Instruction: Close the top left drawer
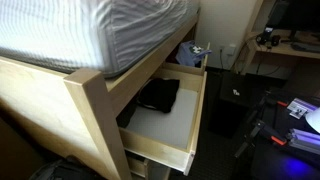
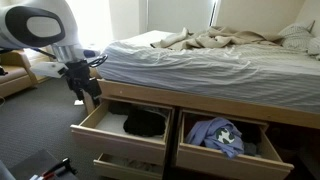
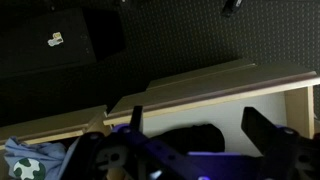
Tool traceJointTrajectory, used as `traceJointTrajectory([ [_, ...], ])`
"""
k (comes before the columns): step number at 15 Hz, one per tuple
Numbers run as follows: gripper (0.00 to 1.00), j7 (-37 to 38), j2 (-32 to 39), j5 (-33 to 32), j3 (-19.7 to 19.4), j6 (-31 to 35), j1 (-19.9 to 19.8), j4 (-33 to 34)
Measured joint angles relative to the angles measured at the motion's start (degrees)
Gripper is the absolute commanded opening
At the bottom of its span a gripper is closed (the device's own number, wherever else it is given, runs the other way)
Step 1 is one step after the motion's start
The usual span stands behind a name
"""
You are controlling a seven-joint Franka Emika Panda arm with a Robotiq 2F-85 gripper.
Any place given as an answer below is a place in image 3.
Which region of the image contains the blue shirt with green logo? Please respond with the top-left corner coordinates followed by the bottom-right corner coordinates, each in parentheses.
top-left (3, 135), bottom-right (79, 180)

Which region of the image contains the wooden drawer with black garment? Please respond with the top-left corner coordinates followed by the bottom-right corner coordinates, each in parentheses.
top-left (103, 70), bottom-right (320, 158)

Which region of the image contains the black folded garment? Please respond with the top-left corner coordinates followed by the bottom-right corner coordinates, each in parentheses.
top-left (149, 123), bottom-right (226, 156)

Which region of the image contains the white yellow sticker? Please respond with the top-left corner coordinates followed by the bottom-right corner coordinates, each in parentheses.
top-left (47, 31), bottom-right (64, 48)

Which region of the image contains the black box with sticker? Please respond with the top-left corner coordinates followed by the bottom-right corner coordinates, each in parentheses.
top-left (0, 6), bottom-right (127, 79)

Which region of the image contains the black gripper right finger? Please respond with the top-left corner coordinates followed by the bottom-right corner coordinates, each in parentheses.
top-left (241, 106), bottom-right (320, 180)

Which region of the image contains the black metal bracket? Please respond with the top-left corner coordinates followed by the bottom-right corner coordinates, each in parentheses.
top-left (221, 0), bottom-right (244, 18)

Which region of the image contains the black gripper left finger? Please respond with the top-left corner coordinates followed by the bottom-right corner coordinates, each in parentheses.
top-left (63, 105), bottom-right (211, 180)

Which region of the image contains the wooden drawer with blue shirt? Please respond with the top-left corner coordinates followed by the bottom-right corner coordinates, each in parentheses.
top-left (0, 104), bottom-right (109, 152)

